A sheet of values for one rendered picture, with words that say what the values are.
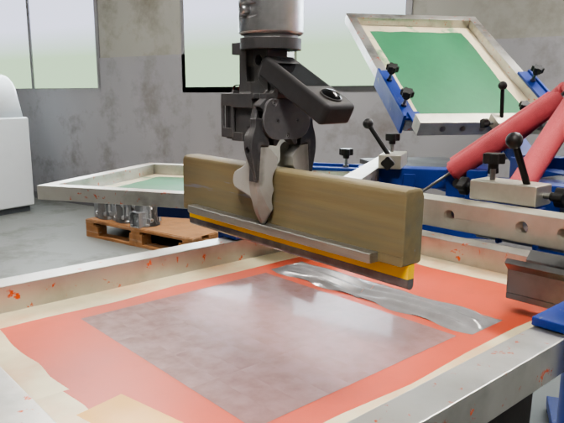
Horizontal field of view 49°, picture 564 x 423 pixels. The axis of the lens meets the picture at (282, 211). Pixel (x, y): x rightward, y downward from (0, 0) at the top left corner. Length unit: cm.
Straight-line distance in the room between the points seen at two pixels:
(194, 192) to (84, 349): 26
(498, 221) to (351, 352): 48
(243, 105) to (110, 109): 608
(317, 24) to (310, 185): 452
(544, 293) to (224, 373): 39
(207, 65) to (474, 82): 372
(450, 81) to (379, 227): 182
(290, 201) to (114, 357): 25
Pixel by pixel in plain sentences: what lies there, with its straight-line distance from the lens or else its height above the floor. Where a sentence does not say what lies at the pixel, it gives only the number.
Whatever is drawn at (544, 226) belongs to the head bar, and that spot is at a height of 102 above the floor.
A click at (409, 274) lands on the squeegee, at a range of 61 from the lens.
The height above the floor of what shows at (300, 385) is 96.
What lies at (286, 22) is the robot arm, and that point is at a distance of 70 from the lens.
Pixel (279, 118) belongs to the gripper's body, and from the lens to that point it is 70.
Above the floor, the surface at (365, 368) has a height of 96.
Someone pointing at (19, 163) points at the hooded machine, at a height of 52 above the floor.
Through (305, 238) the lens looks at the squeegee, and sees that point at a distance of 66.
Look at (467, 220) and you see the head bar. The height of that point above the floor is 101.
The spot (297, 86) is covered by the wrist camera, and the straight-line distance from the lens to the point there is 67.
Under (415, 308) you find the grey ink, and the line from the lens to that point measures 81.
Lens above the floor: 123
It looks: 11 degrees down
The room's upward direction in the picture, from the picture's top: straight up
